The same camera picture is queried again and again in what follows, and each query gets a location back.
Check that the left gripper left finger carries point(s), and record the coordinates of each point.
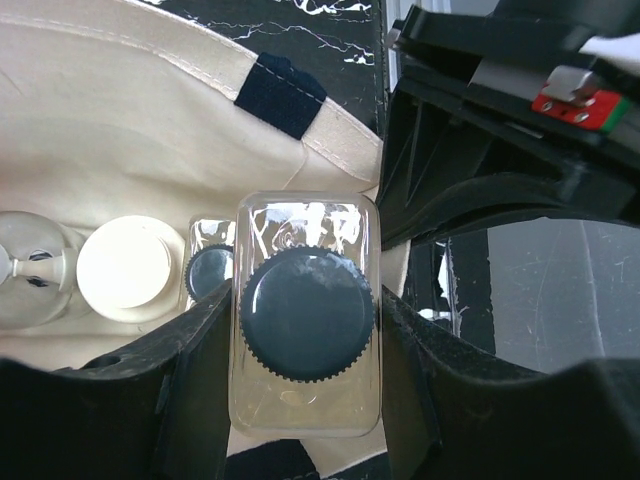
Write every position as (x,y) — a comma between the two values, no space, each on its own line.
(153,409)

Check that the clear square bottle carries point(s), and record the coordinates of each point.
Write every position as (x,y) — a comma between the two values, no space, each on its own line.
(305,351)
(208,257)

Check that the cream cylindrical bottle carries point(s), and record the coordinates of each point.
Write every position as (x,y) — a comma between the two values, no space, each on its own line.
(129,269)

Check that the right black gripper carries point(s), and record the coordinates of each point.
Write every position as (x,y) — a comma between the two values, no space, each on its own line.
(464,147)

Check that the beige canvas tote bag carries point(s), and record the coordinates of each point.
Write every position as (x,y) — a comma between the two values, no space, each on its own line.
(116,108)

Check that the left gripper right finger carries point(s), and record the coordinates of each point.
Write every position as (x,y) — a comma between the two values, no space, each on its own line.
(453,411)

